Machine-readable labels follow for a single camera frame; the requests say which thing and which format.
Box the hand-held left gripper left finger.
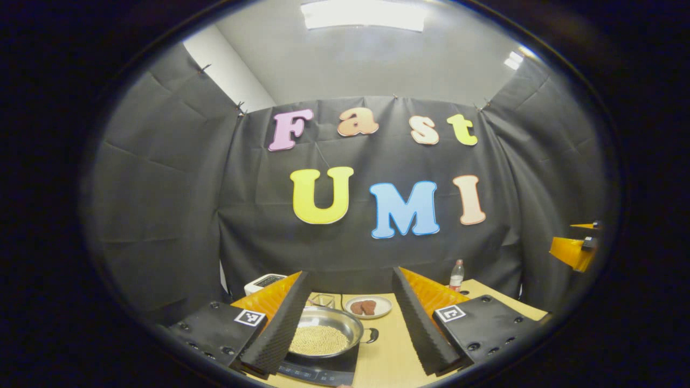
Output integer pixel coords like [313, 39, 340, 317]
[168, 271, 312, 378]

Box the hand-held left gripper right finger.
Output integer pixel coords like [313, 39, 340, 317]
[392, 266, 549, 377]

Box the stainless steel pot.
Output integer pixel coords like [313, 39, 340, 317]
[288, 306, 380, 359]

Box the black induction cooktop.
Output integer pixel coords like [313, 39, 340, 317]
[278, 345, 361, 387]

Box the pile of soybeans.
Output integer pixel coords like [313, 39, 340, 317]
[289, 325, 350, 356]

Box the round white plate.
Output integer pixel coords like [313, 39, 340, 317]
[344, 295, 393, 320]

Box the white toaster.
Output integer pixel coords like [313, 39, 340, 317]
[244, 274, 289, 296]

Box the black backdrop cloth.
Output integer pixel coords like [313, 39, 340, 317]
[81, 43, 607, 324]

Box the large ceiling light panel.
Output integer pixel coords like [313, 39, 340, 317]
[301, 0, 426, 32]

